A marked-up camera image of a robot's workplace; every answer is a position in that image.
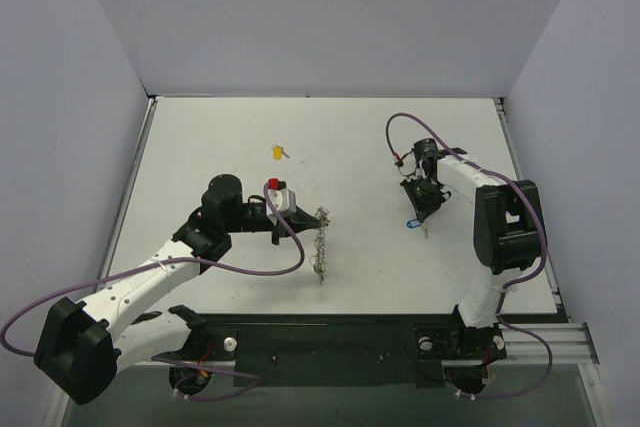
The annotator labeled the blue tagged key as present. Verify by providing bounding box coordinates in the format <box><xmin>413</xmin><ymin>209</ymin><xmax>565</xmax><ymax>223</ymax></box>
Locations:
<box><xmin>406</xmin><ymin>218</ymin><xmax>429</xmax><ymax>239</ymax></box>

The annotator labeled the metal disc keyring holder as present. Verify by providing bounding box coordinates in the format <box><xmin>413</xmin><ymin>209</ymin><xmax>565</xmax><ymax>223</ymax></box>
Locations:
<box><xmin>310</xmin><ymin>206</ymin><xmax>330</xmax><ymax>285</ymax></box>

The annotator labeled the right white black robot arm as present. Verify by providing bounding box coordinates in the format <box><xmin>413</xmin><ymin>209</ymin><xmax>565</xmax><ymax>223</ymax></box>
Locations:
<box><xmin>401</xmin><ymin>138</ymin><xmax>545</xmax><ymax>356</ymax></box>

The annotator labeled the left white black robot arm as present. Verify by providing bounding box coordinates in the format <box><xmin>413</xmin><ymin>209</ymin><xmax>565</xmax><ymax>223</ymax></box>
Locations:
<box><xmin>34</xmin><ymin>174</ymin><xmax>322</xmax><ymax>405</ymax></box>

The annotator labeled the yellow tagged key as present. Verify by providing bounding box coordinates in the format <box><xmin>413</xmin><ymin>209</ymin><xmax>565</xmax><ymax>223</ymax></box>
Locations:
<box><xmin>272</xmin><ymin>144</ymin><xmax>290</xmax><ymax>161</ymax></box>

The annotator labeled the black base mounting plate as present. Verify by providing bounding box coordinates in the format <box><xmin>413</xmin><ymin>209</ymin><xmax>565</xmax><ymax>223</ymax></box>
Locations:
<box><xmin>167</xmin><ymin>314</ymin><xmax>507</xmax><ymax>388</ymax></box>

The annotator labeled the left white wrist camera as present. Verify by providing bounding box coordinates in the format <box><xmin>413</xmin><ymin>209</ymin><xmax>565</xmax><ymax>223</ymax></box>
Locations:
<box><xmin>264</xmin><ymin>178</ymin><xmax>297</xmax><ymax>224</ymax></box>

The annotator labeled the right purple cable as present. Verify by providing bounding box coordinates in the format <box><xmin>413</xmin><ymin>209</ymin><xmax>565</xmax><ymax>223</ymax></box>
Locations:
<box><xmin>385</xmin><ymin>113</ymin><xmax>554</xmax><ymax>401</ymax></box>

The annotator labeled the aluminium frame rail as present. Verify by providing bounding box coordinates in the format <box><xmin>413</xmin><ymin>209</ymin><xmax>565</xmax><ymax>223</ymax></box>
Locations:
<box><xmin>501</xmin><ymin>323</ymin><xmax>599</xmax><ymax>365</ymax></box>

